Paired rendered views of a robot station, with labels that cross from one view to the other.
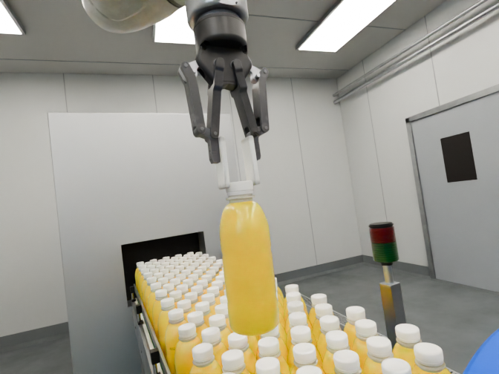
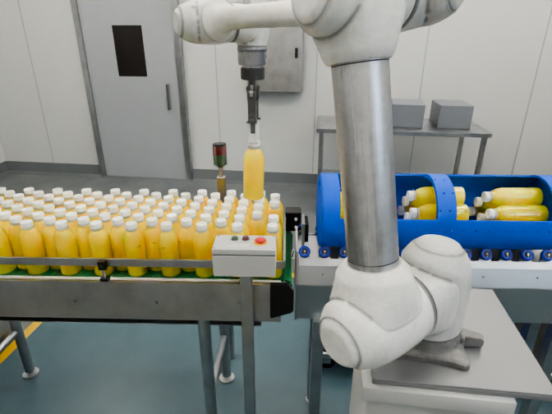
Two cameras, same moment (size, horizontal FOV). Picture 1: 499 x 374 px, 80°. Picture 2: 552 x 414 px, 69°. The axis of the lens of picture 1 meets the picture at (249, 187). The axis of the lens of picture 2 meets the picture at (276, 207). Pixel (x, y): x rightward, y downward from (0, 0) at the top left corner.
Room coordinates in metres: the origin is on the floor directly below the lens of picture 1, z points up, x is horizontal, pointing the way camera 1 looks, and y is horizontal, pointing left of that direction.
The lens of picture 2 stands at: (-0.24, 1.14, 1.71)
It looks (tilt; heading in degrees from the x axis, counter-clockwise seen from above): 23 degrees down; 297
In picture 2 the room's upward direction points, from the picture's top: straight up
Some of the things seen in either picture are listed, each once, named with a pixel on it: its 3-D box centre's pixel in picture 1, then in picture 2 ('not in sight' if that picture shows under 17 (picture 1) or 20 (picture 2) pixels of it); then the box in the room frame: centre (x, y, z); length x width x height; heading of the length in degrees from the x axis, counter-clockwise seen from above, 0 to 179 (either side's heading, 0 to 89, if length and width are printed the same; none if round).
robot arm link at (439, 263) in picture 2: not in sight; (430, 282); (-0.20, 0.28, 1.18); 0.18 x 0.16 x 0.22; 64
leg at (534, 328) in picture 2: not in sight; (522, 356); (-0.60, -0.70, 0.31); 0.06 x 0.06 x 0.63; 26
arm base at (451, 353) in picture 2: not in sight; (434, 330); (-0.22, 0.26, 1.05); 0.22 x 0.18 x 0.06; 13
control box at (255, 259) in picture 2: not in sight; (245, 255); (0.37, 0.17, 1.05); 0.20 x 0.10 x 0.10; 26
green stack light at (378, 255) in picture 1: (385, 250); (220, 158); (0.81, -0.34, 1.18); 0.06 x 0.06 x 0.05
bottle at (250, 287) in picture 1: (247, 259); (253, 172); (0.43, 0.02, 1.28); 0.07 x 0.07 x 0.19
